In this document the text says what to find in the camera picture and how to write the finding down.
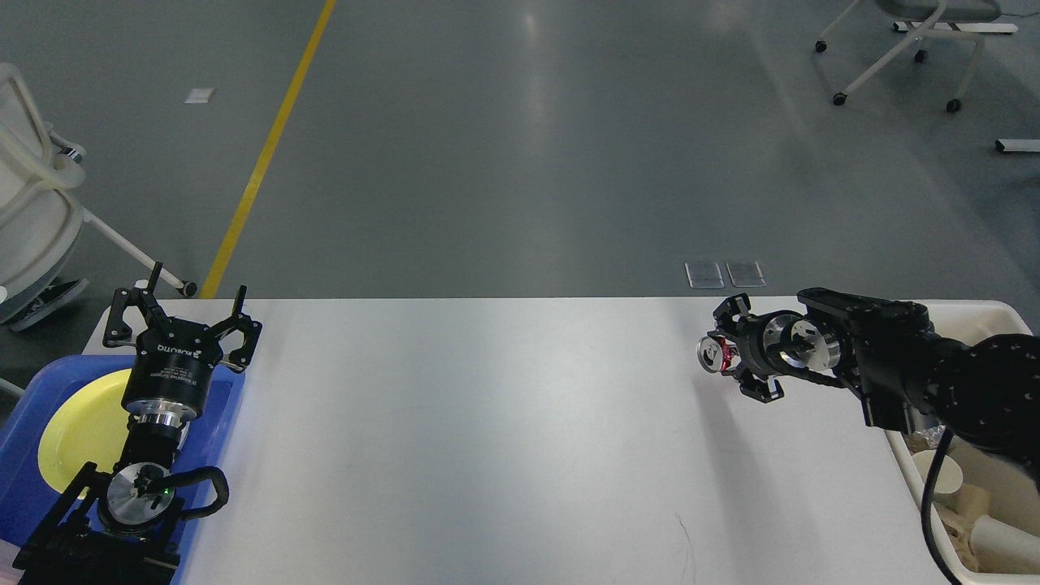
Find white chair leg left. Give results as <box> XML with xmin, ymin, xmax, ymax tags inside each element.
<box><xmin>1</xmin><ymin>63</ymin><xmax>155</xmax><ymax>321</ymax></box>

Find white office chair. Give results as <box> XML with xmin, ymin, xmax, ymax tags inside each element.
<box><xmin>831</xmin><ymin>1</ymin><xmax>1017</xmax><ymax>115</ymax></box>

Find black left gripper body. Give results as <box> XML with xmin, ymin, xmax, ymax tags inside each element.
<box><xmin>120</xmin><ymin>332</ymin><xmax>222</xmax><ymax>421</ymax></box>

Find crushed red soda can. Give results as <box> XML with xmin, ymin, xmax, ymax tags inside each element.
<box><xmin>697</xmin><ymin>336</ymin><xmax>742</xmax><ymax>375</ymax></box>

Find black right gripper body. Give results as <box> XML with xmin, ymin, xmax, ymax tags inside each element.
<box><xmin>738</xmin><ymin>310</ymin><xmax>842</xmax><ymax>379</ymax></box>

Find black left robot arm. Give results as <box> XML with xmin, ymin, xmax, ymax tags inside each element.
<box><xmin>12</xmin><ymin>263</ymin><xmax>262</xmax><ymax>584</ymax></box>

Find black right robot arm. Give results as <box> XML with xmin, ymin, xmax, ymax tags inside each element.
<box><xmin>697</xmin><ymin>288</ymin><xmax>1039</xmax><ymax>584</ymax></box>

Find white paper cup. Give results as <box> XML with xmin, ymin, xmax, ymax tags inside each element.
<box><xmin>911</xmin><ymin>449</ymin><xmax>964</xmax><ymax>503</ymax></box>
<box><xmin>968</xmin><ymin>515</ymin><xmax>1039</xmax><ymax>575</ymax></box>

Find yellow-green plastic plate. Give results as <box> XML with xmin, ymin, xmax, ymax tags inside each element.
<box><xmin>37</xmin><ymin>367</ymin><xmax>137</xmax><ymax>493</ymax></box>

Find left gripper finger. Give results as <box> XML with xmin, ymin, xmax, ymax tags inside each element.
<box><xmin>102</xmin><ymin>262</ymin><xmax>176</xmax><ymax>350</ymax></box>
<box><xmin>194</xmin><ymin>285</ymin><xmax>262</xmax><ymax>374</ymax></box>

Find white bar on floor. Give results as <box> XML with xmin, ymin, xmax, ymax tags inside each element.
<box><xmin>994</xmin><ymin>138</ymin><xmax>1040</xmax><ymax>154</ymax></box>

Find floor outlet plates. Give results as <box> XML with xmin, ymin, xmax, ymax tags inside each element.
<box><xmin>684</xmin><ymin>262</ymin><xmax>768</xmax><ymax>290</ymax></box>

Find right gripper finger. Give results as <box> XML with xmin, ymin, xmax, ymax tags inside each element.
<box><xmin>733</xmin><ymin>366</ymin><xmax>785</xmax><ymax>404</ymax></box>
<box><xmin>713</xmin><ymin>293</ymin><xmax>753</xmax><ymax>338</ymax></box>

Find brown paper ball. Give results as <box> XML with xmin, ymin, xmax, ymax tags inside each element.
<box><xmin>934</xmin><ymin>483</ymin><xmax>991</xmax><ymax>573</ymax></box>

